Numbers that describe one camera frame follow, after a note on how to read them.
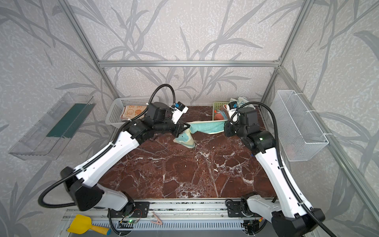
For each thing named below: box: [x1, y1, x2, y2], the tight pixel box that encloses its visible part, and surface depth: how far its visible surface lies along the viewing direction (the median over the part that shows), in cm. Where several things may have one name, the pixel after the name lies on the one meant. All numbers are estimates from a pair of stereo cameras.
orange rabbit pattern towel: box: [120, 105, 148, 119], surface depth 115 cm
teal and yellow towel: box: [173, 120, 226, 149], surface depth 74 cm
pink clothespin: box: [150, 211, 164, 226], surface depth 71 cm
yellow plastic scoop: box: [67, 214, 112, 236], surface depth 70 cm
